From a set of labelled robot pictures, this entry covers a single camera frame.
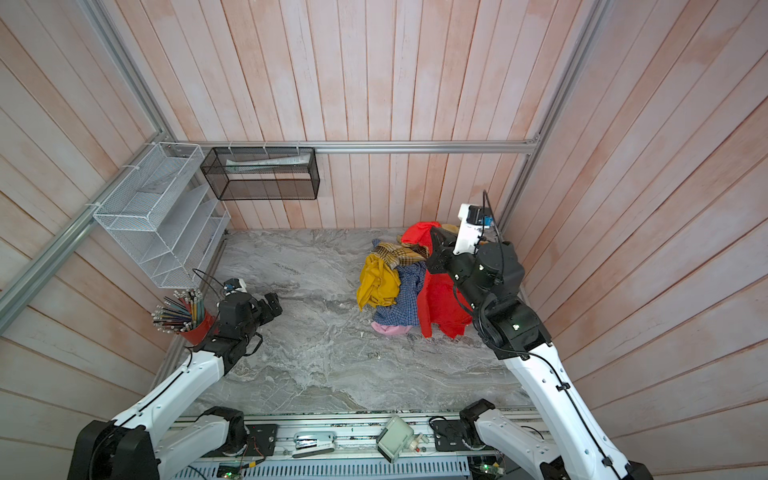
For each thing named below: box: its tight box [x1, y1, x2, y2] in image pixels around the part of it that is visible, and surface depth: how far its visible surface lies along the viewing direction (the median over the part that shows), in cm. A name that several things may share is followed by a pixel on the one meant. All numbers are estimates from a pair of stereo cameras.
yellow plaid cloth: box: [372, 235, 429, 270], surface depth 97 cm
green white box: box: [376, 415, 415, 463], surface depth 71 cm
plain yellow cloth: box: [356, 253, 401, 311], surface depth 93 cm
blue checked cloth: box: [373, 261, 427, 326], surface depth 90 cm
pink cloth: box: [371, 322, 413, 336], surface depth 92 cm
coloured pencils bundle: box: [151, 288, 204, 334], surface depth 83 cm
